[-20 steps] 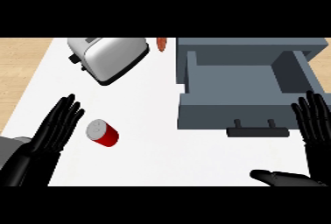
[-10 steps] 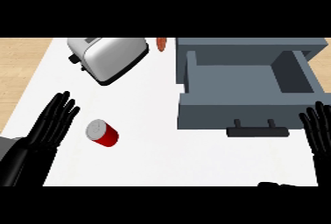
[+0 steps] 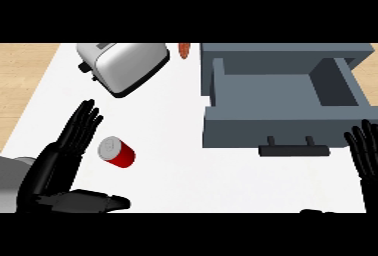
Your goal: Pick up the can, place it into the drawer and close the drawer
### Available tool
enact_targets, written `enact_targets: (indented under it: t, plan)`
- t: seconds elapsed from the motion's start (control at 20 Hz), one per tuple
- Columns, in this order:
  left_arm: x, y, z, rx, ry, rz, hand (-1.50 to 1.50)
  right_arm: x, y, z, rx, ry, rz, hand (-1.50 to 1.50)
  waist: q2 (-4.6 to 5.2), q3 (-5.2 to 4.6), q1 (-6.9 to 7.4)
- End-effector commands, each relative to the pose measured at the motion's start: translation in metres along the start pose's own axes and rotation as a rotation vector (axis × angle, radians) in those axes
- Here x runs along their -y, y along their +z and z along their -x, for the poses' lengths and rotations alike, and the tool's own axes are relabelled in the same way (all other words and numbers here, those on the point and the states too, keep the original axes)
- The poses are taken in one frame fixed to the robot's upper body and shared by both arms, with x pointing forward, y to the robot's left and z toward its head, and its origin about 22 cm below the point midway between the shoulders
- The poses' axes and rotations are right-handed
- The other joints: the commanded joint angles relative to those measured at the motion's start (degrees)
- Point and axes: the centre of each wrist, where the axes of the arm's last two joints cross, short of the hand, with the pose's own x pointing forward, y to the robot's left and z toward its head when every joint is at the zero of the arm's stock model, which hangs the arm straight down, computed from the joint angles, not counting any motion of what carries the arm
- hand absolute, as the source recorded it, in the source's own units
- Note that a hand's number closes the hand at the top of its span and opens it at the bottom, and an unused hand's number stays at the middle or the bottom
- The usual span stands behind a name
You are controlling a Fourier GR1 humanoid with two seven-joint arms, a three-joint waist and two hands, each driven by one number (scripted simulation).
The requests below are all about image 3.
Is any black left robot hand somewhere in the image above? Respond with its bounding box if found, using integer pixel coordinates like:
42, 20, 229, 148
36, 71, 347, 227
15, 98, 133, 214

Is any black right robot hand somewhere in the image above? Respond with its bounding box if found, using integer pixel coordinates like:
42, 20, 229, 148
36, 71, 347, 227
300, 118, 378, 214

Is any red soda can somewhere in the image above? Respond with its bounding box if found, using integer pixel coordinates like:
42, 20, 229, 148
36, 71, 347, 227
96, 135, 138, 169

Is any grey open drawer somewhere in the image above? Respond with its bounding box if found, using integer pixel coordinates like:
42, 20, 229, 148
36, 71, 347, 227
201, 57, 378, 150

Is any silver toaster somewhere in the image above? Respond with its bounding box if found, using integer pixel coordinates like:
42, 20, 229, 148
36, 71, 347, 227
76, 43, 172, 99

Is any grey cabinet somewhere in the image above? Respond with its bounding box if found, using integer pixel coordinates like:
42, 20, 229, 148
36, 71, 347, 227
200, 43, 377, 98

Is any orange carrot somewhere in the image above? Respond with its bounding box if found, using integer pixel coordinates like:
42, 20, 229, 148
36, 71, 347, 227
178, 43, 192, 61

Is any dark drawer handle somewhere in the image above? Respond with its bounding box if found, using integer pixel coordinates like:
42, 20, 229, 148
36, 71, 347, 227
257, 135, 331, 158

